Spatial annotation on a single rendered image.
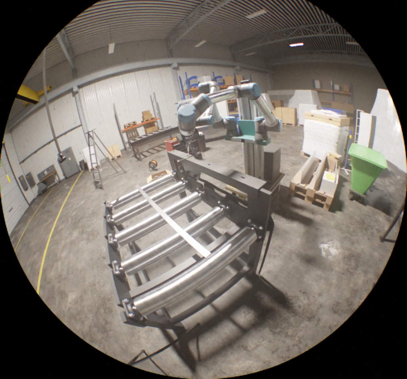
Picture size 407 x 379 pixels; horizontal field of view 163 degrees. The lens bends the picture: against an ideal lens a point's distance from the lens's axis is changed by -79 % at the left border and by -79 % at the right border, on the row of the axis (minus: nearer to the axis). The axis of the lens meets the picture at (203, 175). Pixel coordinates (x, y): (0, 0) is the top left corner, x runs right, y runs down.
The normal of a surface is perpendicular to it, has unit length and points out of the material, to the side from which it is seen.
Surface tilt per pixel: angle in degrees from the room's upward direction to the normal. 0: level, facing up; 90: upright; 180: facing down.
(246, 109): 90
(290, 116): 90
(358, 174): 101
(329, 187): 90
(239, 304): 0
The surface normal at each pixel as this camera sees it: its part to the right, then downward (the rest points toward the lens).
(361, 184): -0.82, 0.51
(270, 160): -0.75, 0.43
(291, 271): -0.18, -0.87
